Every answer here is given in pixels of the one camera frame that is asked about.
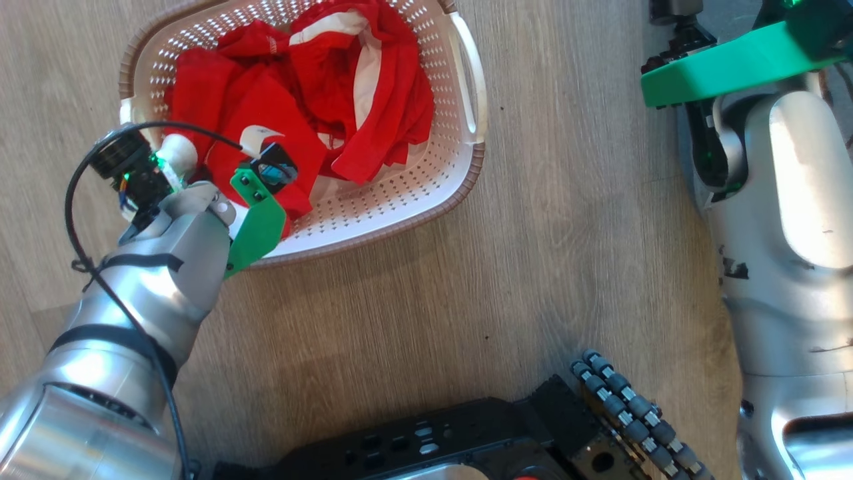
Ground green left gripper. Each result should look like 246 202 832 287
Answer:
225 167 288 279

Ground grey roller mecanum wheel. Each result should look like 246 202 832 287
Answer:
570 349 714 480

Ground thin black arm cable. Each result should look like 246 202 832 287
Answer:
64 120 245 480

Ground white perforated laundry basket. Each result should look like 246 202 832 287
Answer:
119 0 488 269

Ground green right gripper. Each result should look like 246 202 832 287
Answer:
641 0 853 109

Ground red garment white stripes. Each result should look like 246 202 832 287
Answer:
288 0 435 185

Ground plain red garment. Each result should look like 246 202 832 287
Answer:
165 20 327 237

